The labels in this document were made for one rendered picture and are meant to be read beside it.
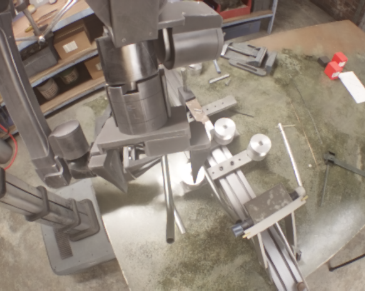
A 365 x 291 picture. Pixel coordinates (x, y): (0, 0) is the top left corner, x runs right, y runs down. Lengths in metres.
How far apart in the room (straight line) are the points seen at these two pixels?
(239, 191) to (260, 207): 0.15
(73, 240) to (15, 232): 0.83
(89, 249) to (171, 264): 0.82
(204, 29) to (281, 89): 0.57
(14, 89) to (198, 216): 0.48
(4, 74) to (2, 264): 1.88
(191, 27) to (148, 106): 0.09
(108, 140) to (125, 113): 0.04
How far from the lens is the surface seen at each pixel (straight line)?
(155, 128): 0.23
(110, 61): 0.21
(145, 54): 0.21
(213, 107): 0.62
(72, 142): 0.43
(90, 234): 1.28
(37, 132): 0.45
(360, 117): 0.87
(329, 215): 0.64
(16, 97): 0.43
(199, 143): 0.24
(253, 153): 0.53
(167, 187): 0.41
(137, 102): 0.22
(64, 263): 1.40
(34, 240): 1.89
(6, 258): 2.12
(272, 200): 0.41
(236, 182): 0.54
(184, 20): 0.21
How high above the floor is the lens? 1.42
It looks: 63 degrees down
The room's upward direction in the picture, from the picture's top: 10 degrees counter-clockwise
